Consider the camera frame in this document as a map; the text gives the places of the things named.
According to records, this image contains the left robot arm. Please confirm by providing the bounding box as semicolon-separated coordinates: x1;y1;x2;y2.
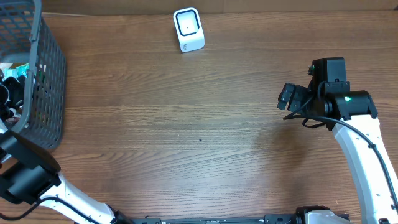
1;129;132;223

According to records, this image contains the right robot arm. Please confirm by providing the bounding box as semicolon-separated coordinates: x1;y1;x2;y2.
277;57;397;223

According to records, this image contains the white barcode scanner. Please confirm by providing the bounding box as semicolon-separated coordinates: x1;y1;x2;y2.
173;7;205;53

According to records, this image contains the teal snack packet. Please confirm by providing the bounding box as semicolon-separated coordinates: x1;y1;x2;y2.
1;63;29;79

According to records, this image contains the grey plastic mesh basket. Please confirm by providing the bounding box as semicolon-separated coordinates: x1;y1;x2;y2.
1;0;67;150

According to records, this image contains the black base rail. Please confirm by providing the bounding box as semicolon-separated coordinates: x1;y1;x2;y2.
131;214;305;224

